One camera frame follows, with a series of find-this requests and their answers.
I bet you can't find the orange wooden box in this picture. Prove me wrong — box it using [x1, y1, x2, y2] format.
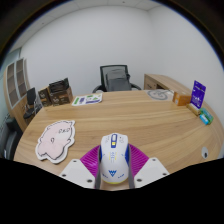
[172, 91, 193, 107]

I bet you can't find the round silver cable grommet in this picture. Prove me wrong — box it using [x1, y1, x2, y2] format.
[200, 146, 210, 159]

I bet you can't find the dark box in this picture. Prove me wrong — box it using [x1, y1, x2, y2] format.
[48, 77, 70, 94]

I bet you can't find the wooden side desk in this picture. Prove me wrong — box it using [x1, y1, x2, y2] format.
[143, 73, 183, 94]

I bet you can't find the black mesh office chair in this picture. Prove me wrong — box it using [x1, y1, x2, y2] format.
[92, 64, 143, 94]

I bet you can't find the small black chair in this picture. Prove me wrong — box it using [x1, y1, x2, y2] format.
[22, 87, 43, 124]

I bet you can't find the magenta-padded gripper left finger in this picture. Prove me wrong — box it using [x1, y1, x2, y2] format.
[59, 143, 103, 190]

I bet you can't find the small brown cardboard box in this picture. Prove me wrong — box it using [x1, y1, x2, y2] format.
[37, 87, 53, 108]

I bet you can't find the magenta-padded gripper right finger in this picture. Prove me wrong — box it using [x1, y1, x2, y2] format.
[128, 143, 170, 189]

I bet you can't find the white green paper leaflet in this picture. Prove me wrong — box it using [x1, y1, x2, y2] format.
[71, 93, 104, 107]

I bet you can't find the blue packet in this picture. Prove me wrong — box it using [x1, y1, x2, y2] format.
[199, 113, 210, 126]

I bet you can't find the green packet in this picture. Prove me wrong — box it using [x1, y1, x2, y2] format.
[200, 108, 214, 124]

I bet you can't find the black armchair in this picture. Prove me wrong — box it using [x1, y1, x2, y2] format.
[0, 116, 24, 160]

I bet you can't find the white blue yellow computer mouse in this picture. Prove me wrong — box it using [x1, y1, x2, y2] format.
[98, 132, 131, 185]

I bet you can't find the purple sign card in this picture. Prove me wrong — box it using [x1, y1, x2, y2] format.
[190, 79, 207, 110]

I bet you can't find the wooden shelf unit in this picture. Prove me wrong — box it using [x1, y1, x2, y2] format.
[3, 57, 34, 131]

